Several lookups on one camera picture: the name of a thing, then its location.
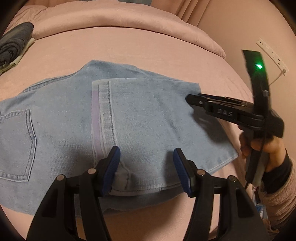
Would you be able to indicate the pink curtain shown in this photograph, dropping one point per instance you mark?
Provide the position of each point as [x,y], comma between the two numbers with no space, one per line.
[189,11]

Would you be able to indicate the person right hand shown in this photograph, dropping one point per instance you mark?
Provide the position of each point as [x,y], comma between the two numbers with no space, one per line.
[274,147]

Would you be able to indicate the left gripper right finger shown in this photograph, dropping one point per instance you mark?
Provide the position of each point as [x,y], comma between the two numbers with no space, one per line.
[238,216]

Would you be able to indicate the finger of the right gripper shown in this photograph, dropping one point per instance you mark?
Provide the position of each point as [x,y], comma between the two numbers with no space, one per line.
[201,100]

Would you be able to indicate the folded dark denim jeans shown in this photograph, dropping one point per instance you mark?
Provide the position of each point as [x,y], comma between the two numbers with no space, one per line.
[14,41]

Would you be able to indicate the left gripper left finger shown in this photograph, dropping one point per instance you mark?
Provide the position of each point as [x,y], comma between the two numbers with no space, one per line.
[55,218]

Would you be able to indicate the black tracking camera box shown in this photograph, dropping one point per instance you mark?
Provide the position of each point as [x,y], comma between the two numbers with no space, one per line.
[257,160]

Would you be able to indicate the light blue denim pants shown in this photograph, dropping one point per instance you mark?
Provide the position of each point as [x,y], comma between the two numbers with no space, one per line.
[65,125]

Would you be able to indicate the white wall power strip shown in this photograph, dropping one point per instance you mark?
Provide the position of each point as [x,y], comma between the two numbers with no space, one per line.
[273,55]

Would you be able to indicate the pink duvet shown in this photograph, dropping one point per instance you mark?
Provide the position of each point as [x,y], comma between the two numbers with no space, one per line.
[75,15]

